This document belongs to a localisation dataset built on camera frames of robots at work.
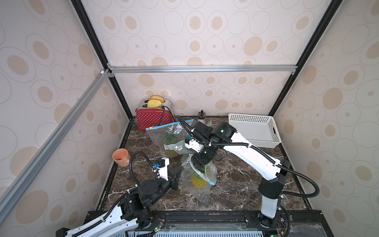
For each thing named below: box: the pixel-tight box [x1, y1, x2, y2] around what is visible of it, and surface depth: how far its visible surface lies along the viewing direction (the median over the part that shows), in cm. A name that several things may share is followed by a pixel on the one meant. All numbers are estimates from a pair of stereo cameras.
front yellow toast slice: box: [147, 98, 162, 108], surface depth 104 cm
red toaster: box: [135, 108, 173, 131], surface depth 105 cm
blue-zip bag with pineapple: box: [145, 118, 195, 158], surface depth 80 cm
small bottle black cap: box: [197, 109, 207, 125], surface depth 109 cm
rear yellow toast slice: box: [151, 95, 165, 104], surface depth 108 cm
